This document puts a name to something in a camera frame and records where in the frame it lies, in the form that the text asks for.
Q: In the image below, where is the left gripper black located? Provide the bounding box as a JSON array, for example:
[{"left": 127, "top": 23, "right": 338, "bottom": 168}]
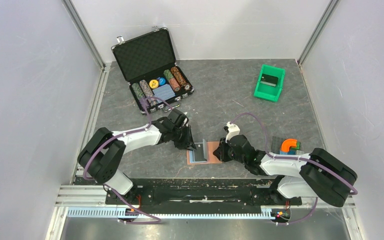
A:
[{"left": 171, "top": 124, "right": 197, "bottom": 151}]

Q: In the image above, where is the tan leather card holder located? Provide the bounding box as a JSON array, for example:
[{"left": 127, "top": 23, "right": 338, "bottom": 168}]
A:
[{"left": 186, "top": 139, "right": 222, "bottom": 165}]

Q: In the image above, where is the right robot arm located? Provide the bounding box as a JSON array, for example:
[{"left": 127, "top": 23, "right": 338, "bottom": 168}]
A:
[{"left": 213, "top": 134, "right": 358, "bottom": 208}]

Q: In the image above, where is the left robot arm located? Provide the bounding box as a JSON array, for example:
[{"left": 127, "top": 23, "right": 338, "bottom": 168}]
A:
[{"left": 77, "top": 109, "right": 196, "bottom": 204}]

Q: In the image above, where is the blue playing card deck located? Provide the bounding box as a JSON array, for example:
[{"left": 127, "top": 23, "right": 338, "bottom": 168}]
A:
[{"left": 152, "top": 84, "right": 176, "bottom": 101}]

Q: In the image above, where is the black card in bin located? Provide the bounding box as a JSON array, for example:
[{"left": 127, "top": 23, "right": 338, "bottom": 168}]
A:
[{"left": 260, "top": 74, "right": 279, "bottom": 87}]

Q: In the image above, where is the green red chip row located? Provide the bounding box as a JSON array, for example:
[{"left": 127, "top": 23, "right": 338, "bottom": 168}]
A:
[{"left": 163, "top": 69, "right": 181, "bottom": 92}]

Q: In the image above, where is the purple poker chip row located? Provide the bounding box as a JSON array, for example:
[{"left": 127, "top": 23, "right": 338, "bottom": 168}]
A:
[{"left": 139, "top": 79, "right": 158, "bottom": 107}]

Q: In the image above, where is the blue dealer button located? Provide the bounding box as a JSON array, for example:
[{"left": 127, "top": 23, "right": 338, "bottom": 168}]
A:
[{"left": 157, "top": 77, "right": 166, "bottom": 86}]

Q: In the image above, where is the orange brown chip row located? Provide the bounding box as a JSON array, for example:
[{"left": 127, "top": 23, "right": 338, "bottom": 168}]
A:
[{"left": 170, "top": 66, "right": 192, "bottom": 91}]

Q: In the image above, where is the yellow dealer button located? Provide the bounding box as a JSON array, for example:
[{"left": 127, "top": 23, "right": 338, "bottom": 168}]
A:
[{"left": 148, "top": 79, "right": 160, "bottom": 89}]

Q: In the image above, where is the green poker chip row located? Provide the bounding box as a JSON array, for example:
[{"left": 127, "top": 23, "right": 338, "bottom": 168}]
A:
[{"left": 131, "top": 83, "right": 146, "bottom": 102}]

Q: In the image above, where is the colourful toy block set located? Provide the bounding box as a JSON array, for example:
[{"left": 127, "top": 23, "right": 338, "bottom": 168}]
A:
[{"left": 271, "top": 136, "right": 304, "bottom": 155}]

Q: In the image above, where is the green plastic bin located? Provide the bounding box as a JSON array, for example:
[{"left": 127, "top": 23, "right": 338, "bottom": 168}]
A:
[{"left": 253, "top": 64, "right": 286, "bottom": 102}]

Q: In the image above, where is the black poker chip case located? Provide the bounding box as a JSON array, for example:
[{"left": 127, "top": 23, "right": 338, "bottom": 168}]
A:
[{"left": 111, "top": 26, "right": 195, "bottom": 114}]

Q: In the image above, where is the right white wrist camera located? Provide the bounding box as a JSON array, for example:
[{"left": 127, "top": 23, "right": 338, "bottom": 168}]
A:
[{"left": 223, "top": 122, "right": 240, "bottom": 143}]

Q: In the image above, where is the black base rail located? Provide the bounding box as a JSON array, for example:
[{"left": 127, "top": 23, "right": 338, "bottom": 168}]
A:
[{"left": 124, "top": 177, "right": 302, "bottom": 217}]

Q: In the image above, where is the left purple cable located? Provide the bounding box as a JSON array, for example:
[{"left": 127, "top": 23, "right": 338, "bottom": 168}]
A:
[{"left": 81, "top": 96, "right": 176, "bottom": 226}]

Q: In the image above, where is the purple cable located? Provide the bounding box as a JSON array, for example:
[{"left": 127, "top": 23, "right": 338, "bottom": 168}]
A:
[
  {"left": 81, "top": 96, "right": 176, "bottom": 226},
  {"left": 230, "top": 112, "right": 359, "bottom": 226}
]

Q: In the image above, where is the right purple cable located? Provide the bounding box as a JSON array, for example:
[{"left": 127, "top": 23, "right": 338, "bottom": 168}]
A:
[{"left": 230, "top": 112, "right": 359, "bottom": 226}]

